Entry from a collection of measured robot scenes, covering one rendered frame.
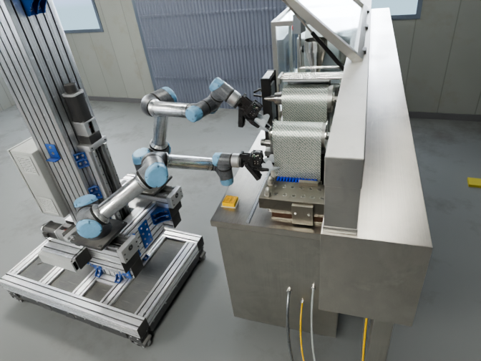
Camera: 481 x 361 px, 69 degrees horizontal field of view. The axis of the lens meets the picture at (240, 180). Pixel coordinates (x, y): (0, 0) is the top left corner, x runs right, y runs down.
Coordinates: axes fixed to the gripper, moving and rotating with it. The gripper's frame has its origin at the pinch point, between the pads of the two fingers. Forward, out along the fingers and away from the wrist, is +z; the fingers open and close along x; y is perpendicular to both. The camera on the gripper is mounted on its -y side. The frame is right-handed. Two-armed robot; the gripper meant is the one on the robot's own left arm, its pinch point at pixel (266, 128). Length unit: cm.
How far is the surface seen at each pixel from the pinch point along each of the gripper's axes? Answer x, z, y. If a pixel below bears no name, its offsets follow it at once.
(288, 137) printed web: -6.7, 10.0, 7.4
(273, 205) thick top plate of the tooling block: -26.5, 23.8, -16.0
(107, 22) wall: 341, -262, -215
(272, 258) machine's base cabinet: -32, 43, -41
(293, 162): -6.8, 20.5, -2.5
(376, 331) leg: -83, 60, 13
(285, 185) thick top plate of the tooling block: -14.4, 24.4, -11.0
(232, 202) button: -18.8, 9.3, -37.4
